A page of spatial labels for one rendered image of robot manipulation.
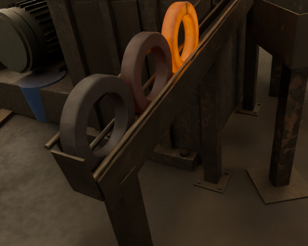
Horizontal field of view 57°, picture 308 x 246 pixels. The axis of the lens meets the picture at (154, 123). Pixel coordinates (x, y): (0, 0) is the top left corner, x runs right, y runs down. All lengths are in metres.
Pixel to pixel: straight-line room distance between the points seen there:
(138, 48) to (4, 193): 1.14
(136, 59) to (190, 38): 0.31
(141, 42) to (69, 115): 0.22
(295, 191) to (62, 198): 0.97
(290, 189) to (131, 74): 0.90
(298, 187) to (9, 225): 1.19
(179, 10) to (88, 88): 0.36
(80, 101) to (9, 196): 1.10
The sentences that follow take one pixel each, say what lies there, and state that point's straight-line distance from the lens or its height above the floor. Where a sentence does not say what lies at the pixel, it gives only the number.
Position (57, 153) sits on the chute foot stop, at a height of 0.63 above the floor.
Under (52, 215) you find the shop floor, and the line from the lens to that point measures 1.33.
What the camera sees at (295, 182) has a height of 0.01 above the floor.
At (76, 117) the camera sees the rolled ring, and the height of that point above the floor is 0.70.
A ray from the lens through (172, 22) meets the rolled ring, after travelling 0.72.
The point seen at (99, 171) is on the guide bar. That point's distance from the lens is 0.51.
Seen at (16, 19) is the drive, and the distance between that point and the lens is 1.87.
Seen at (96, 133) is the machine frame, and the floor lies 0.07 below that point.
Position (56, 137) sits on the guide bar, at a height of 0.64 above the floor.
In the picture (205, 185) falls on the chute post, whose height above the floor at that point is 0.01.
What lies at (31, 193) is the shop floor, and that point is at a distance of 1.48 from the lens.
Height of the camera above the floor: 0.92
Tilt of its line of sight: 33 degrees down
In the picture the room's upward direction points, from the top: 9 degrees counter-clockwise
